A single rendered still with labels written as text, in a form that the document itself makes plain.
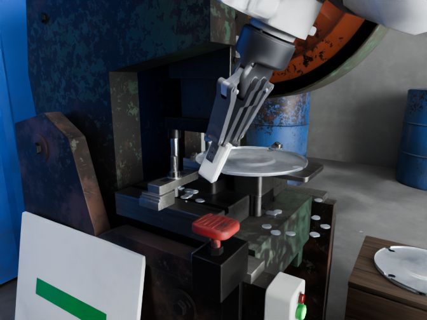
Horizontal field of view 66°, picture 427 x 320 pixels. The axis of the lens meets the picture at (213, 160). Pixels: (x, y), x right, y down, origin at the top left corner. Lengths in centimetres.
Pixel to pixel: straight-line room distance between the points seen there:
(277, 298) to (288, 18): 45
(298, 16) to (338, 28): 70
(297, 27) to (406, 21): 11
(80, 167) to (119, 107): 19
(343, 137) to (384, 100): 59
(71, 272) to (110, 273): 15
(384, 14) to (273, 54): 12
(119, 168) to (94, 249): 22
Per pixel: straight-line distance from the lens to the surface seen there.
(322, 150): 428
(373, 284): 123
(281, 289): 64
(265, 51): 43
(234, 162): 82
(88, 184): 93
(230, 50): 76
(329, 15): 117
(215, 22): 69
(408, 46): 407
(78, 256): 98
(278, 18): 42
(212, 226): 53
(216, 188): 84
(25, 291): 123
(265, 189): 85
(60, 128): 95
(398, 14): 40
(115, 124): 89
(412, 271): 133
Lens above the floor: 99
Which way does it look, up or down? 14 degrees down
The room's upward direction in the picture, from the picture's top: straight up
